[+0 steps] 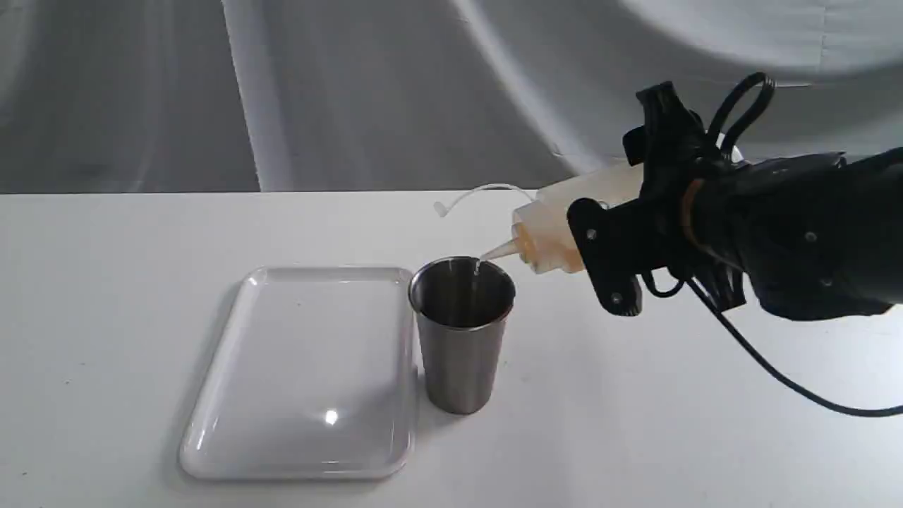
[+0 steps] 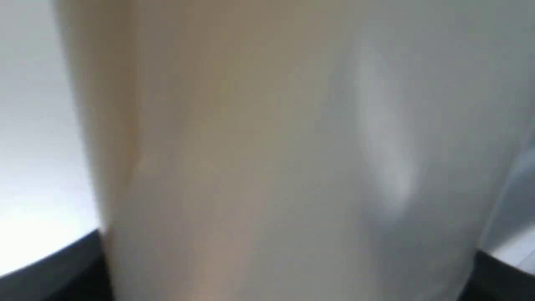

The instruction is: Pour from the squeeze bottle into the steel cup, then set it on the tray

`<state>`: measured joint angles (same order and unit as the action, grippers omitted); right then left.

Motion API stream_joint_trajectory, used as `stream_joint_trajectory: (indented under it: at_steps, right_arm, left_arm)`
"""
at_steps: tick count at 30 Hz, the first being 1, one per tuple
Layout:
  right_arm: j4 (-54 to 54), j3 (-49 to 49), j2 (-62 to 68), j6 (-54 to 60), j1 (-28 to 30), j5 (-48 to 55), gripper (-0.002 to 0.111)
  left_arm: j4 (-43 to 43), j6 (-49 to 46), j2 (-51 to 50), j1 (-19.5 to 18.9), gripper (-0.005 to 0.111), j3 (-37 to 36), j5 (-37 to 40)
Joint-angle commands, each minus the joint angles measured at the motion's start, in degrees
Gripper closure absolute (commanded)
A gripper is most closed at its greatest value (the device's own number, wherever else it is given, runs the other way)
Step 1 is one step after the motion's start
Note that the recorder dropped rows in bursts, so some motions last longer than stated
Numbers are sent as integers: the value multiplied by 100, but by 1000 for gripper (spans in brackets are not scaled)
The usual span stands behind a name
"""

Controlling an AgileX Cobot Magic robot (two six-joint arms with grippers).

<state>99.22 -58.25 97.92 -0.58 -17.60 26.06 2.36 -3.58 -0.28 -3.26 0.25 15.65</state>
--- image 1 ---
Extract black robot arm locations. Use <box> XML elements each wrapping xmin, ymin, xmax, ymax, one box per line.
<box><xmin>566</xmin><ymin>72</ymin><xmax>901</xmax><ymax>321</ymax></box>

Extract translucent squeeze bottle amber liquid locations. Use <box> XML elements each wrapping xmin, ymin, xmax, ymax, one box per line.
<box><xmin>433</xmin><ymin>149</ymin><xmax>644</xmax><ymax>281</ymax></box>

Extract black cable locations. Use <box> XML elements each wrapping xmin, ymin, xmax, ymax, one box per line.
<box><xmin>641</xmin><ymin>71</ymin><xmax>903</xmax><ymax>418</ymax></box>

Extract clear plastic tray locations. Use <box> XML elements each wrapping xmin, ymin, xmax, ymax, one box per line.
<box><xmin>178</xmin><ymin>266</ymin><xmax>418</xmax><ymax>481</ymax></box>

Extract grey fabric backdrop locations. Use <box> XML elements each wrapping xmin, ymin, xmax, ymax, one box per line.
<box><xmin>1</xmin><ymin>1</ymin><xmax>901</xmax><ymax>194</ymax></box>

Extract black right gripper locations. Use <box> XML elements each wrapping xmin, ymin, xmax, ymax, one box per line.
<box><xmin>566</xmin><ymin>81</ymin><xmax>749</xmax><ymax>316</ymax></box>

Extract stainless steel cup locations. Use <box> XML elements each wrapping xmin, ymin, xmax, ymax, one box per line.
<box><xmin>408</xmin><ymin>256</ymin><xmax>516</xmax><ymax>415</ymax></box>

